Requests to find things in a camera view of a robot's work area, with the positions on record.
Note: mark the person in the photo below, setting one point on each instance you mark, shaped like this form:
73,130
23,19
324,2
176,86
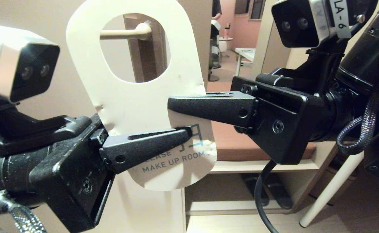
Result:
216,8

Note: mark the white door hanger sign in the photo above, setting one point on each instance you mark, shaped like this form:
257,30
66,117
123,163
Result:
134,103

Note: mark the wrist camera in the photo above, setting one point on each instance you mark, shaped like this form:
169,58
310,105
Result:
11,61
303,22

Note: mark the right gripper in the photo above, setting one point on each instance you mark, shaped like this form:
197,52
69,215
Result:
283,116

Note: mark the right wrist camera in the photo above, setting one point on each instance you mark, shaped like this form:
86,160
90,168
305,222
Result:
303,22

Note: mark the pink bottle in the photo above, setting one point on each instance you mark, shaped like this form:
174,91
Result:
227,30

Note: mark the dark slipper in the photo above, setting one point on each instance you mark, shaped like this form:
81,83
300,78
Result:
280,195
252,191

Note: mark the small round white table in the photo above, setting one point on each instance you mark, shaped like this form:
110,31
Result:
225,43

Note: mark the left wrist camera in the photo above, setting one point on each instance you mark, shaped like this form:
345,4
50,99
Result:
11,61

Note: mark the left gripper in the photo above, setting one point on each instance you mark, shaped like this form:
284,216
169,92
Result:
69,174

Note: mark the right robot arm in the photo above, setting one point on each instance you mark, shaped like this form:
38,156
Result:
374,61

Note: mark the black chair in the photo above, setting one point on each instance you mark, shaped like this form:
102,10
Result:
214,48

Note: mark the wooden bench with brown cushion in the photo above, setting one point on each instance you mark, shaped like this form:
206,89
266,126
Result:
241,145

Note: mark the white table leg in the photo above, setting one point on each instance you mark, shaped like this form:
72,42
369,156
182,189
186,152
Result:
332,189

